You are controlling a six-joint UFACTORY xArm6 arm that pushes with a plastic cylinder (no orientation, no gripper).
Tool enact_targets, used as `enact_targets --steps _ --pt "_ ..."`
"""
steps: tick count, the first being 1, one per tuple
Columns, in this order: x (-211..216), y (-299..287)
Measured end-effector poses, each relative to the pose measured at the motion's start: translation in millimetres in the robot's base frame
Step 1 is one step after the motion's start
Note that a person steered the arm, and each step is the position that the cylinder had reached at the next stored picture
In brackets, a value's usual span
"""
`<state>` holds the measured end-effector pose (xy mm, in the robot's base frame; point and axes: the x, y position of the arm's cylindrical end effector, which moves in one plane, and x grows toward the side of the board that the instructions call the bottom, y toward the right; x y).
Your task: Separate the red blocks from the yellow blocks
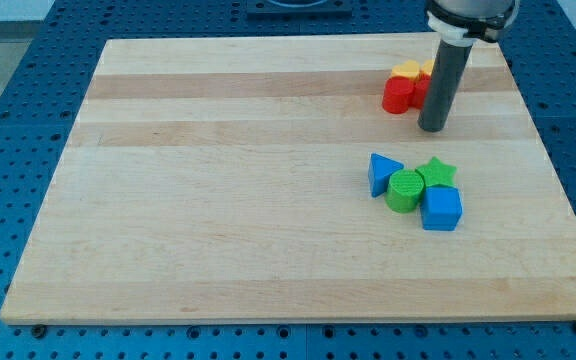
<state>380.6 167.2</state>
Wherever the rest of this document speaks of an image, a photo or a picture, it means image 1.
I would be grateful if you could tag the yellow block behind rod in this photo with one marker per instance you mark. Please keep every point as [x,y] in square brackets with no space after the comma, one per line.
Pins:
[426,68]

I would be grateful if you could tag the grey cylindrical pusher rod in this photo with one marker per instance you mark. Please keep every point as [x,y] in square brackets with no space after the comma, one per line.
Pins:
[449,65]

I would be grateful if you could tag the blue triangle block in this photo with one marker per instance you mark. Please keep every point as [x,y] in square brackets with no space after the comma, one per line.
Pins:
[379,172]

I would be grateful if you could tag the wooden board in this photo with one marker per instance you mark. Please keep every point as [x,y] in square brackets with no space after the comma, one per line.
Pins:
[225,180]

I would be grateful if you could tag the red cylinder block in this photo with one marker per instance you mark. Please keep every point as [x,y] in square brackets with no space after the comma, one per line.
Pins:
[396,95]

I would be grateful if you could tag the blue cube block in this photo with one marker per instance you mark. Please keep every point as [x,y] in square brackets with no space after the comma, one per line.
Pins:
[441,208]

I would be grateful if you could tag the yellow heart block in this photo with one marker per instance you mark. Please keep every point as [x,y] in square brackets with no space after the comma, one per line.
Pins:
[409,69]

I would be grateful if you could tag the green star block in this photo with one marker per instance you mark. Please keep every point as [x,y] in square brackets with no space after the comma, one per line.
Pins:
[436,173]

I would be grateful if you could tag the green cylinder block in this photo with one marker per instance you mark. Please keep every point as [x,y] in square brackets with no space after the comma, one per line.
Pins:
[404,191]

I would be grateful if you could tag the red block beside rod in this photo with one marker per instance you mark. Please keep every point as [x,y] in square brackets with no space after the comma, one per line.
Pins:
[420,90]

